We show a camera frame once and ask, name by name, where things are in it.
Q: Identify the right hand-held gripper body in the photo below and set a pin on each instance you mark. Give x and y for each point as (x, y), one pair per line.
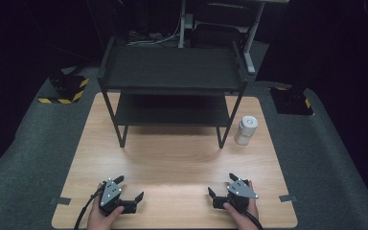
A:
(240, 191)

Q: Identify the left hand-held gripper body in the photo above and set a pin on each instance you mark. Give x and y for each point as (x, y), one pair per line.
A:
(110, 193)

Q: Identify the person's left hand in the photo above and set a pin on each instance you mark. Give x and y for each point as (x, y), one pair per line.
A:
(99, 218)

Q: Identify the person's right hand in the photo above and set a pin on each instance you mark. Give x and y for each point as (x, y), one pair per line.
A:
(243, 220)

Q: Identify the white plastic bottle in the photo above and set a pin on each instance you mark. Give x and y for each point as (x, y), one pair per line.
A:
(246, 131)

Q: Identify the grey tape strip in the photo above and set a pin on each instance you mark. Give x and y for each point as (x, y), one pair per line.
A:
(288, 198)
(60, 201)

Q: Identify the black base with hazard stripes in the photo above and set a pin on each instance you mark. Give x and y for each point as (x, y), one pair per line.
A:
(67, 87)
(292, 100)

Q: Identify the black two-tier shelf rack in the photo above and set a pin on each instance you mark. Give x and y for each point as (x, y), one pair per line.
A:
(172, 68)

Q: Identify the black office chair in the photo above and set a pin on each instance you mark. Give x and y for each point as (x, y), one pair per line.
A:
(218, 27)

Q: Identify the white metal desk frame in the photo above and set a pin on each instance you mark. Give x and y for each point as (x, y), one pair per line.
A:
(250, 41)

